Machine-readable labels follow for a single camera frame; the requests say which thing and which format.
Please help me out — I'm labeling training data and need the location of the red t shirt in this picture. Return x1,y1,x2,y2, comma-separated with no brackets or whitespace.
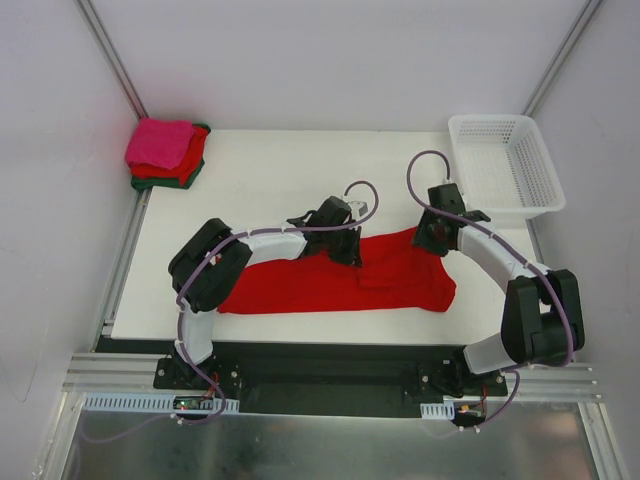
218,228,456,315
129,124,211,186

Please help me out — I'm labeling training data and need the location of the white plastic basket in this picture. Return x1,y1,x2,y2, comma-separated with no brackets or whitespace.
448,114,566,223

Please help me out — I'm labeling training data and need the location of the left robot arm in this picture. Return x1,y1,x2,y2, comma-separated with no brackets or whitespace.
168,196,368,389

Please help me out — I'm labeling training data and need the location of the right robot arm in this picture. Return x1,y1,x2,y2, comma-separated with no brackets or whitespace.
412,183,585,398

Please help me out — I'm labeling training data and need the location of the folded red t shirt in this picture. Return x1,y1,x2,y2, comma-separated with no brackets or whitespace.
129,124,211,186

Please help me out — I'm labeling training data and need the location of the folded pink t shirt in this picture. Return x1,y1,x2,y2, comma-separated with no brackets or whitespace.
125,118,194,170

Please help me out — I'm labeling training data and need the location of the folded green t shirt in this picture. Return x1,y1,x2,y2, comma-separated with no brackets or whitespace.
130,153,205,191

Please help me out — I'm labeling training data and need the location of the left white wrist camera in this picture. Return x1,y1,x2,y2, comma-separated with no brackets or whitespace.
347,200,369,218

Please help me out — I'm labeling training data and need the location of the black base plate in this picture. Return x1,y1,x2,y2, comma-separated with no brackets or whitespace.
153,342,507,418

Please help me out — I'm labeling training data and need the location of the right grey cable duct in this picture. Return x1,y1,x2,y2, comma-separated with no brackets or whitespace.
420,401,455,421

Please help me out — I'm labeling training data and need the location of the grey cable duct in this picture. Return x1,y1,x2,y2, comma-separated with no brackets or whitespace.
84,393,240,415
420,401,455,421

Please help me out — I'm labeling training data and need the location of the left grey cable duct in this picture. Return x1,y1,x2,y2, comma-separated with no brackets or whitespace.
84,393,240,415

